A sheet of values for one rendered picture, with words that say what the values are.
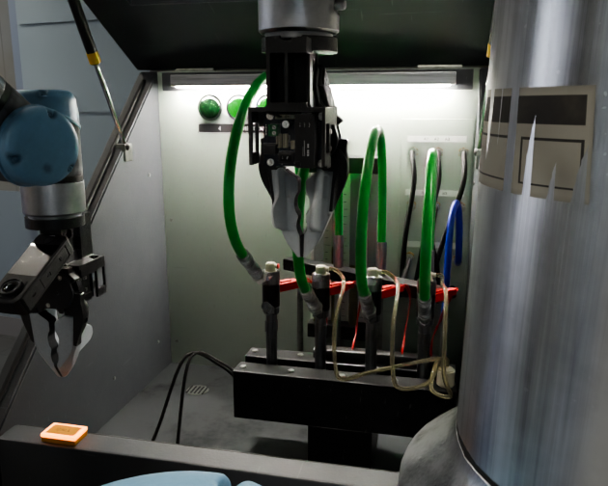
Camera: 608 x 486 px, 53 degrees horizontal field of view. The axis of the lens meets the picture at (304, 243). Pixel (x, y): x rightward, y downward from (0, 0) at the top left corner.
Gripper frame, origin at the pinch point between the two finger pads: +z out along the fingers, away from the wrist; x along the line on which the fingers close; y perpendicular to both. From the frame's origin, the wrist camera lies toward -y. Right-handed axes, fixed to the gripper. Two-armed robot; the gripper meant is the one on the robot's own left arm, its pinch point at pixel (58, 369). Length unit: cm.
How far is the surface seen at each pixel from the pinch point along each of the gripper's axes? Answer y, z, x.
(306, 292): 12.4, -8.8, -30.3
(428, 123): 52, -30, -44
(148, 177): 46, -20, 9
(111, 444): 0.0, 9.8, -6.8
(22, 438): -1.3, 9.9, 5.5
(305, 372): 20.8, 6.8, -28.2
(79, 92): 229, -40, 139
